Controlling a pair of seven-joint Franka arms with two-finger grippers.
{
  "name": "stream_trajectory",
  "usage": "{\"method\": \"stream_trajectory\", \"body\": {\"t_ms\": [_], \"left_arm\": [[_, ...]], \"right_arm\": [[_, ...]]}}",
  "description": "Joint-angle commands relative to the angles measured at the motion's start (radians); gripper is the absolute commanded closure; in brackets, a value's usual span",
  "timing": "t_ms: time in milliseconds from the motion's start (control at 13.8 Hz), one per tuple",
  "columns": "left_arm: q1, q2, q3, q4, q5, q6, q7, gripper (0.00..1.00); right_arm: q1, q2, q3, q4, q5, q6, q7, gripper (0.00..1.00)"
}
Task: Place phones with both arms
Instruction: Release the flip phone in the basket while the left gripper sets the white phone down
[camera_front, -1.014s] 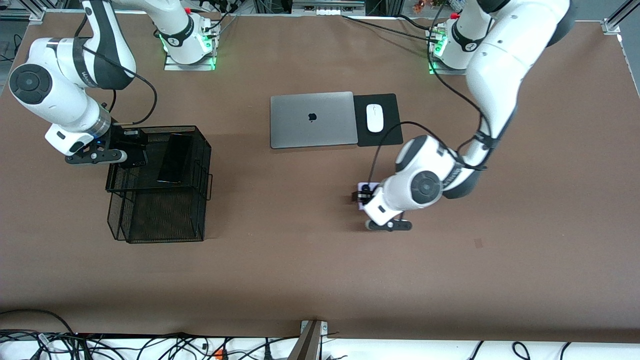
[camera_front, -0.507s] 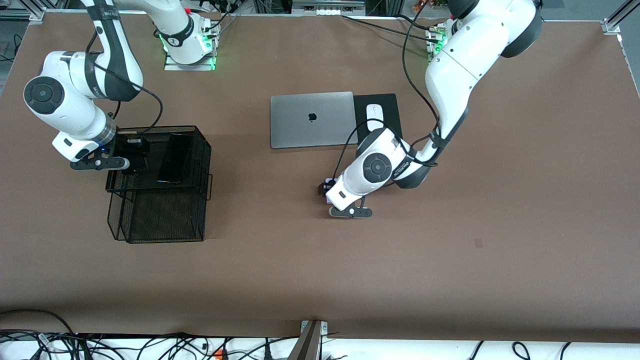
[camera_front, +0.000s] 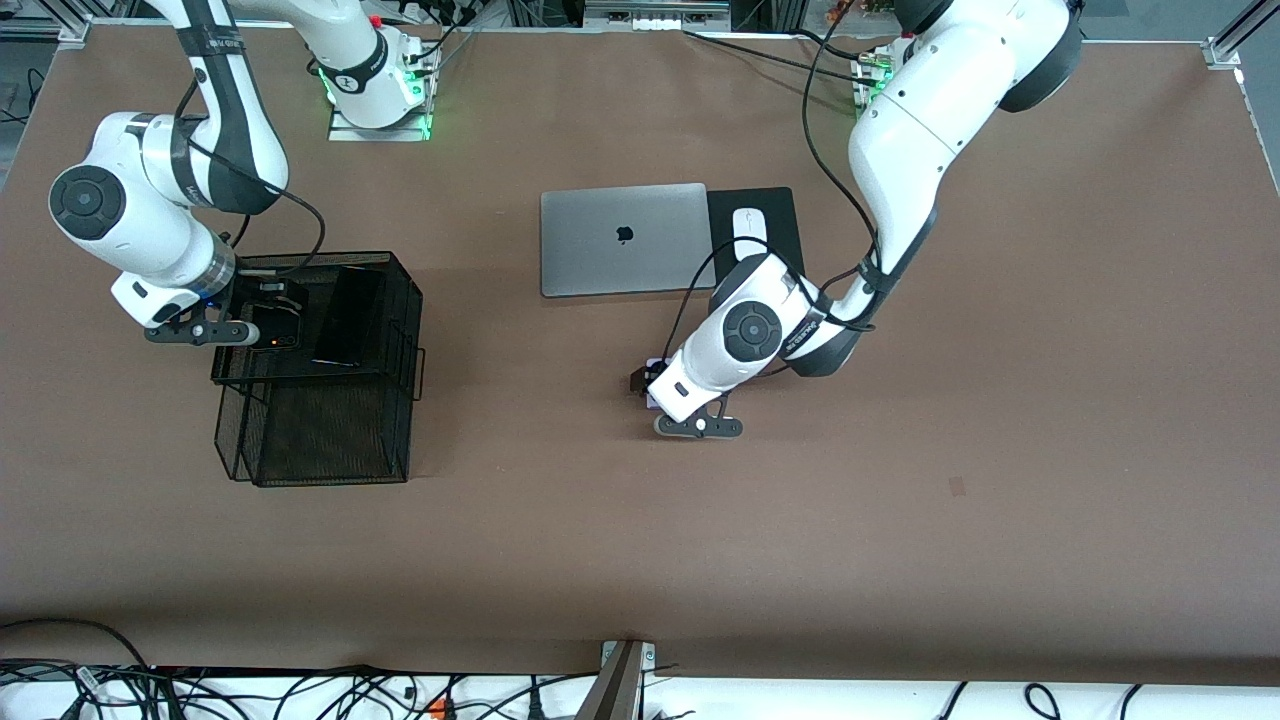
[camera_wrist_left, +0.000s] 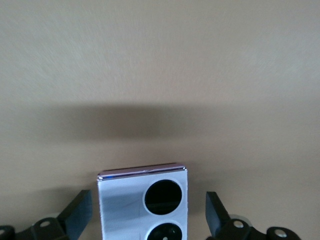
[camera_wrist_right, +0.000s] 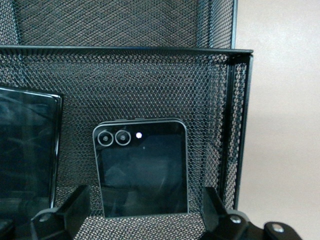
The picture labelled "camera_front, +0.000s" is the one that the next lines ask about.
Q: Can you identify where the silver power strip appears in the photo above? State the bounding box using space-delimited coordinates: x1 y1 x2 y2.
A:
583 0 731 33

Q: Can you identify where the black mouse pad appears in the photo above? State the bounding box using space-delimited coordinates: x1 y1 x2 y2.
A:
707 187 807 291

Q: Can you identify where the grey arched floor cable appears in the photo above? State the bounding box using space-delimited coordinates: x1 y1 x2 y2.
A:
0 618 151 669

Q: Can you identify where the tangled black cable bundle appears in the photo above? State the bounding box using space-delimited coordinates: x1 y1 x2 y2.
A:
0 658 561 720

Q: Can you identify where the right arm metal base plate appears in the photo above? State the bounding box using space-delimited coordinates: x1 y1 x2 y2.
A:
328 60 433 142

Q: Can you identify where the grey metal camera mount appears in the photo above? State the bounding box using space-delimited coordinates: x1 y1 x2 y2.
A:
575 640 658 720

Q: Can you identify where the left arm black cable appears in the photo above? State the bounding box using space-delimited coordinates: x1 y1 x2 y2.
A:
663 0 886 386

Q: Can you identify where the long black smartphone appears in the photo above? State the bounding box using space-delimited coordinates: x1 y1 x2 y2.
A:
312 267 383 368

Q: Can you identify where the black mesh two-tier tray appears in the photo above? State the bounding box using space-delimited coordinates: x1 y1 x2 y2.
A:
210 251 426 488

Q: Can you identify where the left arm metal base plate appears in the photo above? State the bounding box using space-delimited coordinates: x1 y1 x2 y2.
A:
852 55 886 111

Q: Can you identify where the white computer mouse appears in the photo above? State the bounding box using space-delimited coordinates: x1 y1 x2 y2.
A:
733 207 769 259

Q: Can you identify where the black flip phone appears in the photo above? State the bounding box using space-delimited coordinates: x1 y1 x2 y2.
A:
248 305 304 352

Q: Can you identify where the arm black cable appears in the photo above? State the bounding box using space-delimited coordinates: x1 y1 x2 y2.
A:
663 0 886 386
180 80 328 276

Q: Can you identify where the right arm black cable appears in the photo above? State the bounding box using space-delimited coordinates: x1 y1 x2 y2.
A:
180 80 328 276

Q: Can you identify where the aluminium frame corner bracket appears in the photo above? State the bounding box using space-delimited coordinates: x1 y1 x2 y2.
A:
1203 0 1280 69
60 0 136 41

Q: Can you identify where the long black table cable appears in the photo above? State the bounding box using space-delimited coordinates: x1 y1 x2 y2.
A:
685 30 861 79

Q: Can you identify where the silver closed laptop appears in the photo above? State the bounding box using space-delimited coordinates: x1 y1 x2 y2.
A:
540 183 717 299

